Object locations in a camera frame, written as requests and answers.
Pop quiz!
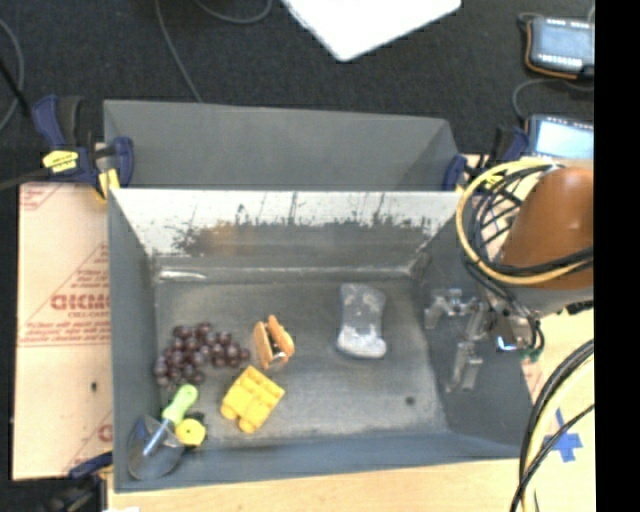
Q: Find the brown cardboard board red print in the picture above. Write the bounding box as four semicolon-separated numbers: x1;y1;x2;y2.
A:
10;181;115;482

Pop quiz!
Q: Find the yellow and black round toy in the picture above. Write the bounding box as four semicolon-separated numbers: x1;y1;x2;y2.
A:
174;410;208;448

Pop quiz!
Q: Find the grey metal bin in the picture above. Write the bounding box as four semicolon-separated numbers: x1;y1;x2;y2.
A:
102;99;534;494

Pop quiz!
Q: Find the silver grey packet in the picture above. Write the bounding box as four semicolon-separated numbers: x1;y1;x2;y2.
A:
335;282;389;360

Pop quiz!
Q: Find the yellow toy block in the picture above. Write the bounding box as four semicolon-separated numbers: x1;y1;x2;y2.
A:
219;364;287;434

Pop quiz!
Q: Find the green-handled metal trowel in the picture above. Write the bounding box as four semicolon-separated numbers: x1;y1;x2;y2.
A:
126;383;200;481

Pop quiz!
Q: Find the purple toy grape bunch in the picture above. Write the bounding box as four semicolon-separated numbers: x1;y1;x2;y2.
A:
152;321;252;388

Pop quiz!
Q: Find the orange toy hot dog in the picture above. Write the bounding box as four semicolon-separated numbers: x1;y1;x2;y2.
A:
251;314;296;372

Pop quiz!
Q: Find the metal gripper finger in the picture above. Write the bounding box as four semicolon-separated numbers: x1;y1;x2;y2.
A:
423;288;479;330
444;340;485;394

